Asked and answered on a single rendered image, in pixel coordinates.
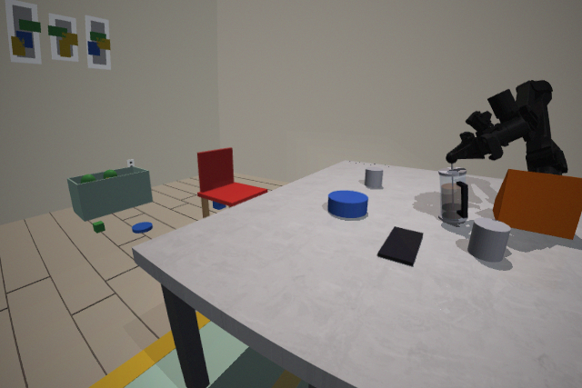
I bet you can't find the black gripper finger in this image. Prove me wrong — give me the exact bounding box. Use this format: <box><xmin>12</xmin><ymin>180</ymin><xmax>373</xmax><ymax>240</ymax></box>
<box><xmin>447</xmin><ymin>136</ymin><xmax>469</xmax><ymax>154</ymax></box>
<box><xmin>450</xmin><ymin>137</ymin><xmax>485</xmax><ymax>159</ymax></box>

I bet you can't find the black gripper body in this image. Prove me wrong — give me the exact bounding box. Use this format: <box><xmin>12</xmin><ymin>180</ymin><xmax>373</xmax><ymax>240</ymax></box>
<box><xmin>460</xmin><ymin>123</ymin><xmax>511</xmax><ymax>161</ymax></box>

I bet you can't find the glass french press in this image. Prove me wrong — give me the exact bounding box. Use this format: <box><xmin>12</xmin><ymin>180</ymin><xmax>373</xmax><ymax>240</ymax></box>
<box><xmin>438</xmin><ymin>153</ymin><xmax>468</xmax><ymax>223</ymax></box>

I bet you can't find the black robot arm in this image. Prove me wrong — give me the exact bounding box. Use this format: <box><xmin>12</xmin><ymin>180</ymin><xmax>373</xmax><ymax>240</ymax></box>
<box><xmin>466</xmin><ymin>80</ymin><xmax>568</xmax><ymax>175</ymax></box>

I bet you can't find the black flat rectangular pad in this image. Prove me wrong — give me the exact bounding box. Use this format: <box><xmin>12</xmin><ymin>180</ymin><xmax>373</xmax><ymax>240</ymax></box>
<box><xmin>377</xmin><ymin>226</ymin><xmax>423</xmax><ymax>266</ymax></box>

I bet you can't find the grey cylinder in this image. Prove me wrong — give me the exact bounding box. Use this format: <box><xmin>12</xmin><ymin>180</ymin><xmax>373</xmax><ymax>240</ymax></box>
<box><xmin>467</xmin><ymin>218</ymin><xmax>511</xmax><ymax>263</ymax></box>
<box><xmin>365</xmin><ymin>167</ymin><xmax>383</xmax><ymax>188</ymax></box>

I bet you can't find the blue short cylinder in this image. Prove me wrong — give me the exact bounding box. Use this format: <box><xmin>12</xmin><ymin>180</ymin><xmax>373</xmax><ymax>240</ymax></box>
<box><xmin>328</xmin><ymin>191</ymin><xmax>368</xmax><ymax>218</ymax></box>

